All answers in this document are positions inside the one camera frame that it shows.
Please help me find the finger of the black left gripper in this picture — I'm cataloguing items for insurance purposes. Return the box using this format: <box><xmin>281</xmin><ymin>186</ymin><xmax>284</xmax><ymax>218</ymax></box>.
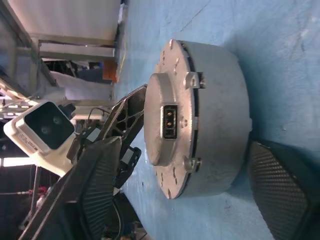
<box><xmin>103</xmin><ymin>84</ymin><xmax>149</xmax><ymax>141</ymax></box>

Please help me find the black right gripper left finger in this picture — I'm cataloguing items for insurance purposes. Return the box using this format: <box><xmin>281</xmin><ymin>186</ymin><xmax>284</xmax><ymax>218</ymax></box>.
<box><xmin>18</xmin><ymin>137</ymin><xmax>124</xmax><ymax>240</ymax></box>

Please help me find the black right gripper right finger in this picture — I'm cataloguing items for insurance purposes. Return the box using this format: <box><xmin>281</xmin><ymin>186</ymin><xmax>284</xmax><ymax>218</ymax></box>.
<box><xmin>248</xmin><ymin>139</ymin><xmax>320</xmax><ymax>240</ymax></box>

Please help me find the silver round motor housing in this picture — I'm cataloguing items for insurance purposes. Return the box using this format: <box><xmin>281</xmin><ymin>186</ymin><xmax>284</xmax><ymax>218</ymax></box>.
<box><xmin>174</xmin><ymin>41</ymin><xmax>253</xmax><ymax>200</ymax></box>

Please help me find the orange box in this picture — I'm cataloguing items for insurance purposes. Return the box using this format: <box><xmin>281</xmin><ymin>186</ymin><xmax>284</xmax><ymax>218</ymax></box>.
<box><xmin>103</xmin><ymin>59</ymin><xmax>118</xmax><ymax>82</ymax></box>

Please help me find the white flat panel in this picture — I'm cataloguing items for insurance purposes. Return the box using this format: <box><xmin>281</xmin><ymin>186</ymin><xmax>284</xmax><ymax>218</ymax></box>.
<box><xmin>7</xmin><ymin>0</ymin><xmax>121</xmax><ymax>42</ymax></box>

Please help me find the blue plastic table cover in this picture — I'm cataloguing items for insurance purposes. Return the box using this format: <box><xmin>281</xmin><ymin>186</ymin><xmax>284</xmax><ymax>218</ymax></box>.
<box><xmin>121</xmin><ymin>0</ymin><xmax>320</xmax><ymax>240</ymax></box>

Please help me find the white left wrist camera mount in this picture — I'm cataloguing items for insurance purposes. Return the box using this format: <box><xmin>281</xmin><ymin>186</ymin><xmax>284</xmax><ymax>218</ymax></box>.
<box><xmin>3</xmin><ymin>100</ymin><xmax>76</xmax><ymax>177</ymax></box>

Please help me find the aluminium frame rail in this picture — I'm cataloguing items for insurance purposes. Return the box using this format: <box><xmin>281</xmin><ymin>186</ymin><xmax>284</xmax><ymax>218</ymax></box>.
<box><xmin>37</xmin><ymin>39</ymin><xmax>116</xmax><ymax>60</ymax></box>

